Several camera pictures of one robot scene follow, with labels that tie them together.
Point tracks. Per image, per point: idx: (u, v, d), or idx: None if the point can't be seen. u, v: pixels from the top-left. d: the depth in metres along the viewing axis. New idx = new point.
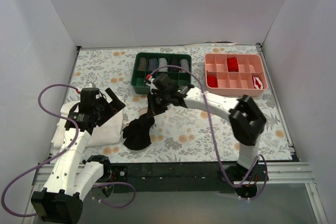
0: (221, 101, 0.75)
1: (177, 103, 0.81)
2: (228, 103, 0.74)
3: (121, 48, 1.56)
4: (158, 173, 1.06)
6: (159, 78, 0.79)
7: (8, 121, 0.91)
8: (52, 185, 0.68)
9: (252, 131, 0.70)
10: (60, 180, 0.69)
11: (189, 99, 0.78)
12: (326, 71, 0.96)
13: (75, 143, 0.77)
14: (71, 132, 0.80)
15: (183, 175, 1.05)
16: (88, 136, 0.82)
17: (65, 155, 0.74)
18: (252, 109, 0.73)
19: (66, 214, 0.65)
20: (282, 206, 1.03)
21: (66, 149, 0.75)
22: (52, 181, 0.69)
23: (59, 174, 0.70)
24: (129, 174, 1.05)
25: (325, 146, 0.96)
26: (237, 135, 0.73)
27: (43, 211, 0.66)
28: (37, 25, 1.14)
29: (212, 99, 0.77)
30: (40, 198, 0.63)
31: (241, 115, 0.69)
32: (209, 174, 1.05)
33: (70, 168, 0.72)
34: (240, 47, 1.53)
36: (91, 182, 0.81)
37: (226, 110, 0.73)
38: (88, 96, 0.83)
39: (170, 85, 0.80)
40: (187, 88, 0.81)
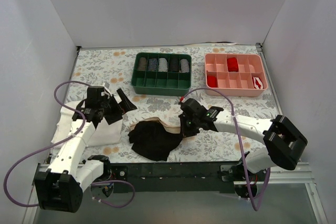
0: (253, 123, 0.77)
1: (208, 126, 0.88)
2: (261, 124, 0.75)
3: (121, 48, 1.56)
4: (158, 174, 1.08)
6: (188, 103, 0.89)
7: (8, 121, 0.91)
8: (57, 167, 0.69)
9: (292, 153, 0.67)
10: (64, 162, 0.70)
11: (219, 121, 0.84)
12: (326, 71, 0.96)
13: (81, 131, 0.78)
14: (79, 122, 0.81)
15: (183, 176, 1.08)
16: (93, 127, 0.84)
17: (71, 140, 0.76)
18: (290, 129, 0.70)
19: (67, 197, 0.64)
20: (282, 207, 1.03)
21: (73, 135, 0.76)
22: (56, 162, 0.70)
23: (64, 157, 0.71)
24: (129, 174, 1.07)
25: (325, 146, 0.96)
26: (275, 159, 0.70)
27: (43, 195, 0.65)
28: (37, 25, 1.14)
29: (242, 120, 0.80)
30: (42, 179, 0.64)
31: (277, 136, 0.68)
32: (209, 174, 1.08)
33: (75, 152, 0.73)
34: (240, 47, 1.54)
36: (91, 178, 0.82)
37: (259, 132, 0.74)
38: (93, 93, 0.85)
39: (198, 109, 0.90)
40: (217, 110, 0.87)
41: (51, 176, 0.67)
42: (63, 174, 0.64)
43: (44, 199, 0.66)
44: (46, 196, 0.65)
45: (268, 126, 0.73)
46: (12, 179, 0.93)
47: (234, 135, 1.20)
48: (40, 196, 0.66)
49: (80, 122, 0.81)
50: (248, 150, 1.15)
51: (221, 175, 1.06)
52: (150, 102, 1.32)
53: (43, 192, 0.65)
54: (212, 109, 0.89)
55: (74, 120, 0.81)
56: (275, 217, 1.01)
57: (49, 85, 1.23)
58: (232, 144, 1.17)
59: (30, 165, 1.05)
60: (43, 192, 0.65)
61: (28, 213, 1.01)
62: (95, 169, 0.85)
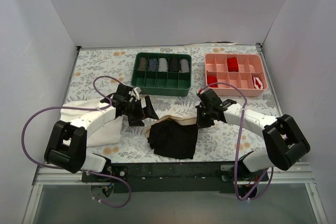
0: (259, 117, 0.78)
1: (218, 116, 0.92)
2: (266, 119, 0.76)
3: (121, 48, 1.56)
4: (158, 174, 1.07)
6: (205, 92, 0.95)
7: (8, 121, 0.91)
8: (75, 123, 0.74)
9: (289, 153, 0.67)
10: (83, 121, 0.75)
11: (228, 112, 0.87)
12: (326, 72, 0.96)
13: (105, 109, 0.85)
14: (105, 104, 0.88)
15: (183, 176, 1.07)
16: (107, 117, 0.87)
17: (95, 112, 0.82)
18: (293, 130, 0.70)
19: (75, 149, 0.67)
20: (283, 208, 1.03)
21: (97, 108, 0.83)
22: (77, 120, 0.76)
23: (84, 118, 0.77)
24: (129, 174, 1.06)
25: (325, 146, 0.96)
26: (271, 155, 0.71)
27: (53, 142, 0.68)
28: (37, 25, 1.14)
29: (250, 114, 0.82)
30: (61, 126, 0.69)
31: (277, 132, 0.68)
32: (209, 174, 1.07)
33: (94, 121, 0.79)
34: (240, 47, 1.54)
36: (92, 164, 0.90)
37: (261, 125, 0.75)
38: (123, 89, 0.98)
39: (214, 100, 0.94)
40: (230, 103, 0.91)
41: (67, 128, 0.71)
42: (80, 128, 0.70)
43: (52, 147, 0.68)
44: (55, 144, 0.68)
45: (271, 123, 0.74)
46: (11, 179, 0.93)
47: (234, 135, 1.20)
48: (49, 145, 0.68)
49: (106, 104, 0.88)
50: (248, 150, 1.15)
51: (221, 174, 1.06)
52: (150, 102, 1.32)
53: (55, 140, 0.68)
54: (226, 102, 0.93)
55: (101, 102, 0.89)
56: (275, 217, 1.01)
57: (49, 85, 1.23)
58: (232, 144, 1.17)
59: (30, 165, 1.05)
60: (55, 138, 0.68)
61: (27, 214, 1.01)
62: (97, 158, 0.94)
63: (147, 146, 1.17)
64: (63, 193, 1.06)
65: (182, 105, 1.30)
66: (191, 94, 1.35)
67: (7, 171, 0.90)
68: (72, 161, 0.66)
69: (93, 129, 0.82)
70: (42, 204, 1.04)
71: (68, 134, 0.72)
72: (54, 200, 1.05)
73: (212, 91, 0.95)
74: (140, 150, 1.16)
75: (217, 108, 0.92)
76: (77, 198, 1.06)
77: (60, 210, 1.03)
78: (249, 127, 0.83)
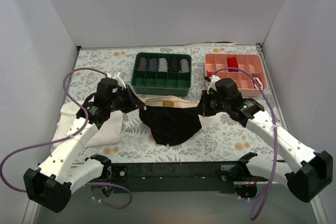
0: (294, 145, 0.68)
1: (238, 117, 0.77)
2: (302, 151, 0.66)
3: (121, 48, 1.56)
4: (158, 174, 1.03)
6: (226, 85, 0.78)
7: (8, 121, 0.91)
8: (46, 169, 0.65)
9: (315, 192, 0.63)
10: (55, 164, 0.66)
11: (254, 122, 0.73)
12: (325, 72, 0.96)
13: (80, 133, 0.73)
14: (80, 121, 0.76)
15: (184, 176, 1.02)
16: (85, 140, 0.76)
17: (68, 141, 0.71)
18: (328, 169, 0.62)
19: (51, 200, 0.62)
20: (283, 208, 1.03)
21: (71, 136, 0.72)
22: (48, 164, 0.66)
23: (56, 158, 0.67)
24: (129, 174, 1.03)
25: (324, 147, 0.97)
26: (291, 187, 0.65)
27: (30, 190, 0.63)
28: (37, 25, 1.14)
29: (283, 137, 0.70)
30: (30, 177, 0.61)
31: (314, 173, 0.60)
32: (209, 174, 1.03)
33: (69, 156, 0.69)
34: (240, 47, 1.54)
36: (86, 179, 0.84)
37: (296, 158, 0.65)
38: (104, 89, 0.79)
39: (235, 95, 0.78)
40: (255, 106, 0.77)
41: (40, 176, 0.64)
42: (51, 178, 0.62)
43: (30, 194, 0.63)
44: (33, 191, 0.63)
45: (309, 159, 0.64)
46: (12, 179, 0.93)
47: (234, 135, 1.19)
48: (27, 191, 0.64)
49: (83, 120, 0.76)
50: (248, 150, 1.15)
51: (221, 174, 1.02)
52: None
53: (30, 188, 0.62)
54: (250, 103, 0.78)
55: (77, 118, 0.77)
56: (274, 217, 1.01)
57: (49, 85, 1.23)
58: (232, 144, 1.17)
59: (30, 165, 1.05)
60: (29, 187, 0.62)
61: (28, 213, 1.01)
62: (92, 170, 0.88)
63: (146, 146, 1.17)
64: None
65: None
66: (191, 94, 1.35)
67: (7, 170, 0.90)
68: (55, 206, 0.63)
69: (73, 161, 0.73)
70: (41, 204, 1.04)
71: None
72: None
73: (235, 84, 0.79)
74: (140, 150, 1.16)
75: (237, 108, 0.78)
76: (77, 198, 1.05)
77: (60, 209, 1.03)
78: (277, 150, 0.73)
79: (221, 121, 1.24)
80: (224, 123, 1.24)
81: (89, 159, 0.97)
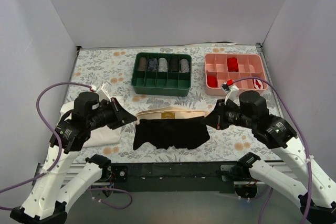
0: (326, 183, 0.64)
1: (266, 140, 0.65)
2: (332, 190, 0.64)
3: (121, 48, 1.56)
4: (158, 174, 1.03)
6: (254, 102, 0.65)
7: (9, 121, 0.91)
8: (30, 208, 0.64)
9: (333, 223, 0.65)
10: (37, 203, 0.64)
11: (286, 151, 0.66)
12: (325, 72, 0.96)
13: (58, 165, 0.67)
14: (55, 149, 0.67)
15: (184, 176, 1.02)
16: (65, 170, 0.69)
17: (46, 177, 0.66)
18: None
19: None
20: (283, 208, 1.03)
21: (46, 172, 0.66)
22: (30, 202, 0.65)
23: (37, 196, 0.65)
24: (129, 174, 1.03)
25: (324, 147, 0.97)
26: (310, 216, 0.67)
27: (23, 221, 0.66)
28: (38, 26, 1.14)
29: (315, 172, 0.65)
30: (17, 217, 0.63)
31: None
32: (209, 174, 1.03)
33: (49, 193, 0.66)
34: (241, 47, 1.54)
36: (84, 187, 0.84)
37: (327, 198, 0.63)
38: (82, 108, 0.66)
39: (263, 113, 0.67)
40: (287, 129, 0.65)
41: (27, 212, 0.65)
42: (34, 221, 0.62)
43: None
44: None
45: None
46: (12, 179, 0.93)
47: (234, 135, 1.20)
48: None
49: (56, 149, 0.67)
50: (248, 150, 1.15)
51: (221, 174, 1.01)
52: (150, 101, 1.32)
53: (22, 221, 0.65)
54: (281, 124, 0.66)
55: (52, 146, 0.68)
56: (275, 217, 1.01)
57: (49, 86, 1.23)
58: (232, 144, 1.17)
59: (30, 165, 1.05)
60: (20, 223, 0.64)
61: None
62: (89, 179, 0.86)
63: (146, 146, 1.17)
64: None
65: (182, 105, 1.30)
66: (191, 94, 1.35)
67: (7, 171, 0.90)
68: None
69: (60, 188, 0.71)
70: None
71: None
72: None
73: (264, 100, 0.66)
74: (140, 150, 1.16)
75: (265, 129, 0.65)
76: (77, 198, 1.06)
77: None
78: (301, 178, 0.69)
79: None
80: None
81: (87, 162, 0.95)
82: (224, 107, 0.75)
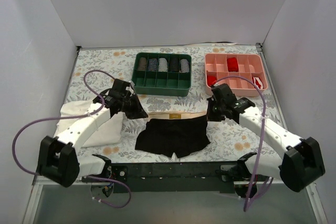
0: (281, 132, 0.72)
1: (232, 115, 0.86)
2: (288, 138, 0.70)
3: (121, 48, 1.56)
4: (158, 173, 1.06)
6: (219, 87, 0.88)
7: (8, 120, 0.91)
8: (64, 137, 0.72)
9: (305, 178, 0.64)
10: (72, 135, 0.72)
11: (245, 116, 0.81)
12: (325, 72, 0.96)
13: (96, 114, 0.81)
14: (96, 105, 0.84)
15: (183, 176, 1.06)
16: (99, 123, 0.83)
17: (86, 118, 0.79)
18: (315, 156, 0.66)
19: (62, 168, 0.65)
20: (283, 208, 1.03)
21: (88, 114, 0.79)
22: (65, 134, 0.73)
23: (73, 130, 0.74)
24: (129, 174, 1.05)
25: (324, 147, 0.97)
26: (284, 174, 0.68)
27: (43, 159, 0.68)
28: (38, 25, 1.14)
29: (271, 127, 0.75)
30: (48, 144, 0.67)
31: (300, 156, 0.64)
32: (209, 174, 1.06)
33: (84, 130, 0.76)
34: (240, 47, 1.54)
36: (88, 169, 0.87)
37: (282, 144, 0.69)
38: (119, 85, 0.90)
39: (228, 96, 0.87)
40: (247, 104, 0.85)
41: (56, 144, 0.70)
42: (67, 146, 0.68)
43: (43, 163, 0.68)
44: (45, 160, 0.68)
45: (294, 144, 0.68)
46: (12, 179, 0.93)
47: (234, 135, 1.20)
48: (39, 161, 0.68)
49: (98, 106, 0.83)
50: (248, 150, 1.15)
51: (221, 174, 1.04)
52: (150, 102, 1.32)
53: (44, 156, 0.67)
54: (241, 100, 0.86)
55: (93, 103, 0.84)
56: (275, 217, 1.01)
57: (49, 85, 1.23)
58: (232, 144, 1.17)
59: (30, 166, 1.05)
60: (44, 155, 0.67)
61: (28, 213, 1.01)
62: (96, 163, 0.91)
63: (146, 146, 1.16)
64: (64, 193, 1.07)
65: (182, 105, 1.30)
66: (191, 94, 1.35)
67: (7, 170, 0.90)
68: (63, 178, 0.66)
69: (87, 138, 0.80)
70: (41, 204, 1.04)
71: (58, 147, 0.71)
72: (54, 200, 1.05)
73: (228, 86, 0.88)
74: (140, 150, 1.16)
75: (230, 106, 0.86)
76: (77, 198, 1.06)
77: (60, 209, 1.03)
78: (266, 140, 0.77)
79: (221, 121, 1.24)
80: (224, 123, 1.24)
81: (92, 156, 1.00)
82: (210, 102, 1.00)
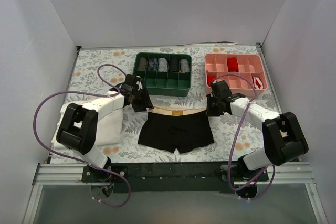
0: (263, 111, 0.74)
1: (225, 107, 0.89)
2: (268, 114, 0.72)
3: (121, 48, 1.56)
4: (158, 173, 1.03)
6: (217, 82, 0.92)
7: (8, 121, 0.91)
8: (87, 106, 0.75)
9: (284, 149, 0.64)
10: (94, 106, 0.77)
11: (234, 104, 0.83)
12: (325, 72, 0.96)
13: (115, 96, 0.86)
14: (113, 91, 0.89)
15: (184, 176, 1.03)
16: (115, 105, 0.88)
17: (106, 97, 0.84)
18: (294, 130, 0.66)
19: (85, 131, 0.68)
20: (283, 208, 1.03)
21: (108, 95, 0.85)
22: (88, 104, 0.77)
23: (95, 103, 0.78)
24: (129, 174, 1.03)
25: (324, 147, 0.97)
26: (266, 149, 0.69)
27: (65, 124, 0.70)
28: (38, 25, 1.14)
29: (254, 107, 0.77)
30: (73, 108, 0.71)
31: (276, 126, 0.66)
32: (209, 174, 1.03)
33: (104, 106, 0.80)
34: (240, 47, 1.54)
36: (95, 156, 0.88)
37: (262, 119, 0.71)
38: (130, 80, 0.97)
39: (224, 92, 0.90)
40: (239, 97, 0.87)
41: (79, 112, 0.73)
42: (90, 112, 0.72)
43: (64, 128, 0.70)
44: (67, 125, 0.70)
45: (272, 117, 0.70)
46: (12, 179, 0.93)
47: (234, 135, 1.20)
48: (61, 125, 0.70)
49: (115, 92, 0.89)
50: (248, 150, 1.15)
51: (221, 174, 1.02)
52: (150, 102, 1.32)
53: (67, 120, 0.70)
54: (235, 94, 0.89)
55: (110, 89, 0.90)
56: (275, 217, 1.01)
57: (49, 86, 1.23)
58: (232, 144, 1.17)
59: (30, 166, 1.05)
60: (67, 119, 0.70)
61: (28, 213, 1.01)
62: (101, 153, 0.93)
63: (146, 146, 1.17)
64: (64, 193, 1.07)
65: (182, 105, 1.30)
66: (191, 94, 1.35)
67: (7, 170, 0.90)
68: (83, 142, 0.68)
69: (103, 116, 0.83)
70: (42, 204, 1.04)
71: (79, 116, 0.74)
72: (54, 200, 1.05)
73: (225, 83, 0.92)
74: (140, 150, 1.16)
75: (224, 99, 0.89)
76: (77, 198, 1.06)
77: (60, 209, 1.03)
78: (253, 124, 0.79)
79: (221, 121, 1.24)
80: (224, 123, 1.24)
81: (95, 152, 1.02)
82: (209, 98, 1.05)
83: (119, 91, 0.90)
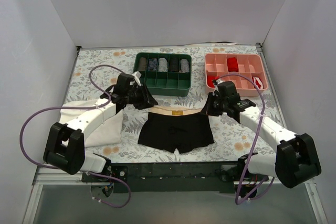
0: (277, 129, 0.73)
1: (233, 114, 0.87)
2: (283, 133, 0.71)
3: (121, 48, 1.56)
4: (158, 173, 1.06)
6: (226, 85, 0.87)
7: (8, 121, 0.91)
8: (73, 124, 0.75)
9: (298, 173, 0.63)
10: (81, 124, 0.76)
11: (245, 114, 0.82)
12: (325, 72, 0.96)
13: (104, 107, 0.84)
14: (104, 100, 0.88)
15: (184, 176, 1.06)
16: (105, 116, 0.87)
17: (94, 110, 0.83)
18: (310, 153, 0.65)
19: (71, 154, 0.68)
20: (283, 208, 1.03)
21: (96, 107, 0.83)
22: (74, 121, 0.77)
23: (82, 119, 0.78)
24: (129, 174, 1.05)
25: (324, 147, 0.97)
26: (277, 169, 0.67)
27: (51, 145, 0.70)
28: (38, 25, 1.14)
29: (269, 124, 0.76)
30: (57, 129, 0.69)
31: (292, 150, 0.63)
32: (208, 174, 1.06)
33: (92, 121, 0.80)
34: (240, 47, 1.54)
36: (91, 162, 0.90)
37: (276, 139, 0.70)
38: (124, 81, 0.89)
39: (233, 95, 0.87)
40: (249, 104, 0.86)
41: (65, 130, 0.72)
42: (76, 131, 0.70)
43: (50, 150, 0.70)
44: (53, 147, 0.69)
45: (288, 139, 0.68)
46: (12, 179, 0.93)
47: (234, 135, 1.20)
48: (47, 146, 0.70)
49: (105, 100, 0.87)
50: (248, 150, 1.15)
51: (220, 174, 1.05)
52: None
53: (53, 142, 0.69)
54: (244, 100, 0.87)
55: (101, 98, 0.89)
56: (275, 217, 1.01)
57: (49, 86, 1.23)
58: (232, 144, 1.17)
59: (30, 166, 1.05)
60: (53, 140, 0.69)
61: (28, 213, 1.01)
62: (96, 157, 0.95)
63: (146, 146, 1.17)
64: (64, 193, 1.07)
65: (182, 105, 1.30)
66: (191, 94, 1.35)
67: (7, 170, 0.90)
68: (70, 164, 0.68)
69: (93, 129, 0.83)
70: (41, 204, 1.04)
71: (66, 134, 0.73)
72: (54, 200, 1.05)
73: (234, 85, 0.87)
74: (140, 150, 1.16)
75: (233, 105, 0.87)
76: (77, 198, 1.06)
77: (60, 209, 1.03)
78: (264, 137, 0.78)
79: (221, 121, 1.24)
80: (224, 123, 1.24)
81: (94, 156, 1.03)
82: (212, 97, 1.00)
83: (110, 98, 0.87)
